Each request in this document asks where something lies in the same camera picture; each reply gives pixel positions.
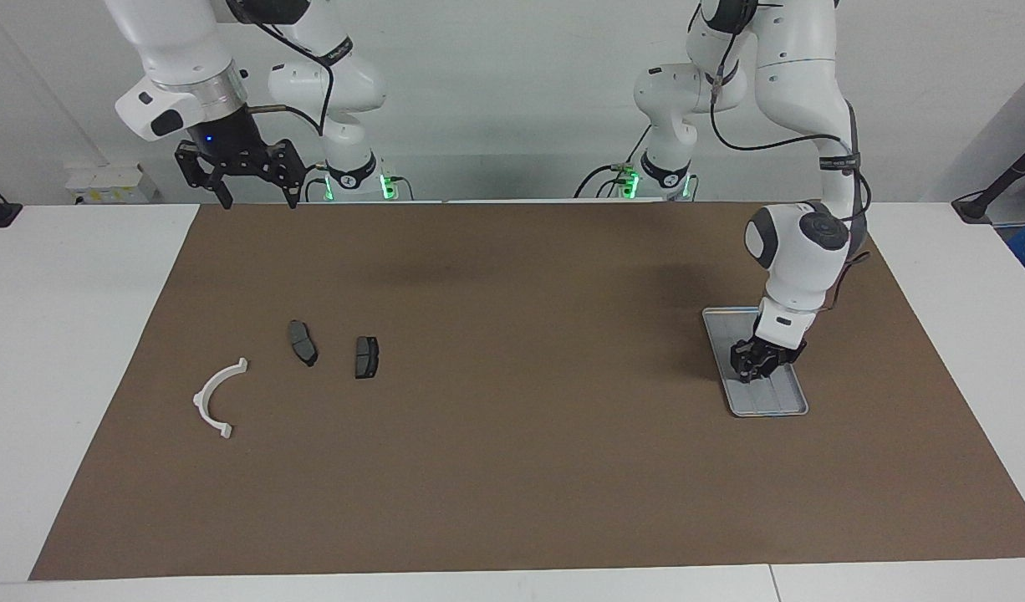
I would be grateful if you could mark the black slanted stand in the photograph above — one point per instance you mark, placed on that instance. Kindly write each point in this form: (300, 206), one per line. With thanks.
(1002, 180)

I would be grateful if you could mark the brown table mat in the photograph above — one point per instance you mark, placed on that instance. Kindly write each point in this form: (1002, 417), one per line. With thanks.
(563, 485)

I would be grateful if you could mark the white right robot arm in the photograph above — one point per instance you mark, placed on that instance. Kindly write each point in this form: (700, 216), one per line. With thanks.
(170, 42)

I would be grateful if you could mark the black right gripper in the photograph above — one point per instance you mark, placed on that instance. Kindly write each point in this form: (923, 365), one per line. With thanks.
(228, 142)

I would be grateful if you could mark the white power strip box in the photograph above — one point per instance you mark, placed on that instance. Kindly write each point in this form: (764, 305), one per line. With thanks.
(111, 184)

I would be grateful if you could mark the long dark brake pad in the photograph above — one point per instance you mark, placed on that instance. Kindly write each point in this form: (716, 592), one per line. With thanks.
(303, 344)

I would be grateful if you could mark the short dark brake pad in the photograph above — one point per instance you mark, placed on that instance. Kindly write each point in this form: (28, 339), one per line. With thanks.
(367, 358)

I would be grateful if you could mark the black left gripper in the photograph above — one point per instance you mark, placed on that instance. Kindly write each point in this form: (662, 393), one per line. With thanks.
(780, 353)

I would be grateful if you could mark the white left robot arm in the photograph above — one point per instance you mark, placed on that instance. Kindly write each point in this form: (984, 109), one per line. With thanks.
(797, 75)

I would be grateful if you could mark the white semicircular bracket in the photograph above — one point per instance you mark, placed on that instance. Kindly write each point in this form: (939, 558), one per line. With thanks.
(201, 403)

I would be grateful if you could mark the silver metal tray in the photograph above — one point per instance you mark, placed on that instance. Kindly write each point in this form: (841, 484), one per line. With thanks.
(767, 400)

